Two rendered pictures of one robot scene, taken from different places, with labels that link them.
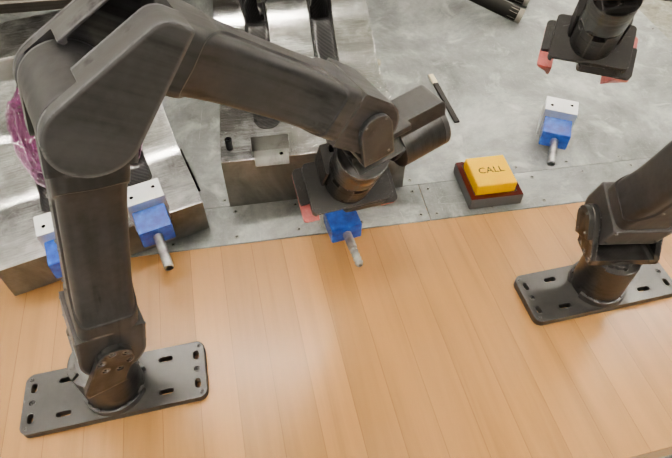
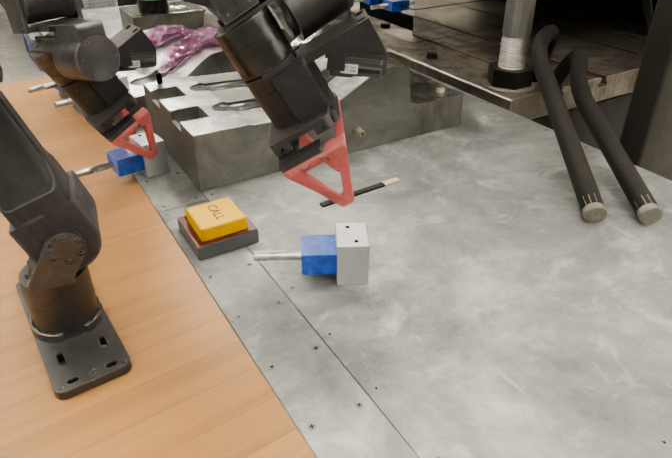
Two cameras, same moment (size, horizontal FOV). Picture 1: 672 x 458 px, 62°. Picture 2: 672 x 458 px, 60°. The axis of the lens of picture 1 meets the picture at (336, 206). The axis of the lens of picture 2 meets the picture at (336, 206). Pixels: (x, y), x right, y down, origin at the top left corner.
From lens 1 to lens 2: 102 cm
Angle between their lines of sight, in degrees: 54
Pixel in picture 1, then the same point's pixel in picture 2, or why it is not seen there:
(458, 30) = (512, 183)
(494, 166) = (222, 213)
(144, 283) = (72, 124)
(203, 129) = not seen: hidden behind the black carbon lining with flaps
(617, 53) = (287, 129)
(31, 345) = (22, 109)
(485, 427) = not seen: outside the picture
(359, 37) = (340, 90)
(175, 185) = (137, 91)
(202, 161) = not seen: hidden behind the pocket
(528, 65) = (487, 240)
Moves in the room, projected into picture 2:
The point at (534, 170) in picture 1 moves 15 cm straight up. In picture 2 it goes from (262, 265) to (253, 152)
